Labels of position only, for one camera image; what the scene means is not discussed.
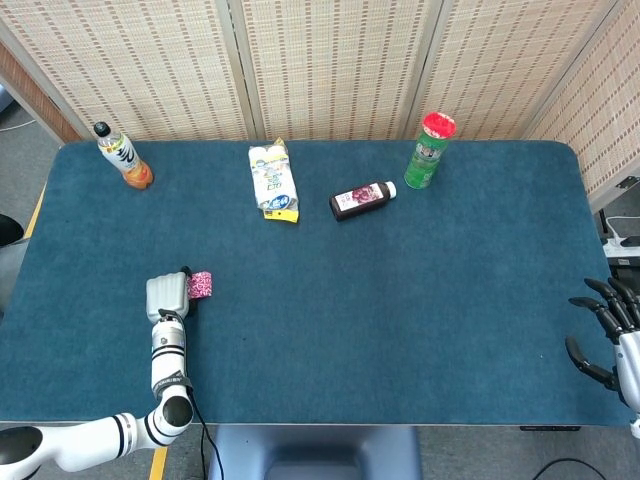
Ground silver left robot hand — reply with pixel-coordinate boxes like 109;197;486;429
145;266;199;325

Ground black-fingered right robot hand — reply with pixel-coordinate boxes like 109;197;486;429
565;277;640;409

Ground pink patterned packet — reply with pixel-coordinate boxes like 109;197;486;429
185;271;213;302

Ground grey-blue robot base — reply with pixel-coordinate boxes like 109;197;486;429
207;424;424;480

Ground white power strip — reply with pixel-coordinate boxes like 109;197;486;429
602;234;640;259

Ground orange drink bottle black cap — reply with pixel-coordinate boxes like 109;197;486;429
93;121;155;191

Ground white tissue pack yellow edge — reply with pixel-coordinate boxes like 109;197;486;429
247;137;301;224

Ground black round object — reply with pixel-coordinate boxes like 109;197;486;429
0;213;25;247

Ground blue felt table cloth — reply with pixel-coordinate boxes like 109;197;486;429
0;139;635;427

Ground dark juice bottle white cap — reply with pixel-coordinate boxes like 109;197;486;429
328;180;398;223

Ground woven bamboo screen panel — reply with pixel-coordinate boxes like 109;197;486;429
404;0;626;142
524;0;640;214
219;0;444;142
0;0;256;142

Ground brown woven screen panel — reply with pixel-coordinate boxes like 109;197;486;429
0;42;84;146

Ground green chips can red lid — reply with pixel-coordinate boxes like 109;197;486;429
403;111;458;190

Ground black floor cable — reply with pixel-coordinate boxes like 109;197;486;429
529;456;609;480

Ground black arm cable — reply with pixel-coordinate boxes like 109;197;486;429
185;387;225;480

